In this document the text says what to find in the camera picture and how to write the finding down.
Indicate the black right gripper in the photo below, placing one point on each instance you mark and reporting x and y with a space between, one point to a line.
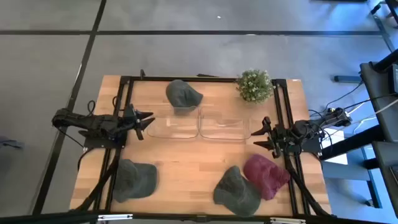
280 137

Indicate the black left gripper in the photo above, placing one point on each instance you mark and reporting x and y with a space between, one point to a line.
132 119

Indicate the maroon baseball cap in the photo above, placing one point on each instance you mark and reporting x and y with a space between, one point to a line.
265 175

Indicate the dark green baseball cap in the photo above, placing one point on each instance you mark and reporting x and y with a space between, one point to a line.
236 193
182 95
133 180

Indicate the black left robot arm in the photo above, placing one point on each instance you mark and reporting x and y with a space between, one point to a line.
93 123

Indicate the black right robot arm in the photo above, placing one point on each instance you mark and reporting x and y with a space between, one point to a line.
311 127

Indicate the clear plastic bin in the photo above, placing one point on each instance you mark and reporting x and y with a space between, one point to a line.
224 137
172 136

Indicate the potted plant with white flowers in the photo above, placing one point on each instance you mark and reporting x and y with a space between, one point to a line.
255 85

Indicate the black desk beam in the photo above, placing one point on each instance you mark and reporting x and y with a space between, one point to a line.
351 143

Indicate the blue floor bar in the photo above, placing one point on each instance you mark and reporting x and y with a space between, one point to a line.
347 79

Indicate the grey office desk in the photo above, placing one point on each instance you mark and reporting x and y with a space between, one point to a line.
377 99

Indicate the small black frame clamp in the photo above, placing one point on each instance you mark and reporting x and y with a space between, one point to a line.
142 74

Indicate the black aluminium rig frame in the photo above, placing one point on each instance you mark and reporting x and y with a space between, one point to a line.
186 79

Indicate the black bracket bar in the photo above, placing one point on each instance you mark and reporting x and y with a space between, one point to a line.
206 75

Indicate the silver frame bracket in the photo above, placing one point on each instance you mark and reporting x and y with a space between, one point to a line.
287 221
115 217

